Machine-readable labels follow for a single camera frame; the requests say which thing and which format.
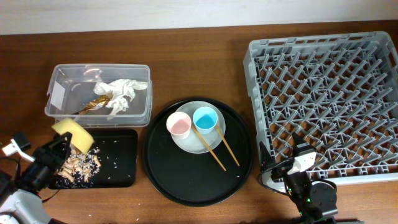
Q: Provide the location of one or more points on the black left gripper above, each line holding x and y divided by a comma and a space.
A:
47, 156

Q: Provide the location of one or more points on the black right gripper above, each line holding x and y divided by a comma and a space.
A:
267, 160

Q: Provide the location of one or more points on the food scraps and rice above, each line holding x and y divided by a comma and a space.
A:
79, 166

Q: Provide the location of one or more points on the yellow bowl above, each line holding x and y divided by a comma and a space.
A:
81, 138

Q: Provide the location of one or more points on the gold snack wrapper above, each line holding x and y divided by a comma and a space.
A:
96, 104

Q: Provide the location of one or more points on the blue plastic cup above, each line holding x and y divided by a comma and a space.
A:
205, 119

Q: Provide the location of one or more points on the white tissue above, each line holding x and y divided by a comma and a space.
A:
119, 93

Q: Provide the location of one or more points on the pink plastic cup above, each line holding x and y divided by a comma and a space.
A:
179, 125

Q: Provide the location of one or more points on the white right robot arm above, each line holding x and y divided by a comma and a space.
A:
314, 199

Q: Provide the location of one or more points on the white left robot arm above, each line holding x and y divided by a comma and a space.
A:
20, 200

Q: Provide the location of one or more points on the clear plastic waste bin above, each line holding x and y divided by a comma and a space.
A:
71, 88

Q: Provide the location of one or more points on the grey dishwasher rack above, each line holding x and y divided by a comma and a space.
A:
338, 92

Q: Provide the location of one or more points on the black rectangular tray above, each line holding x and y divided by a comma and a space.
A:
125, 151

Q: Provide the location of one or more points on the round black serving tray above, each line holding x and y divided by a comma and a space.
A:
197, 179

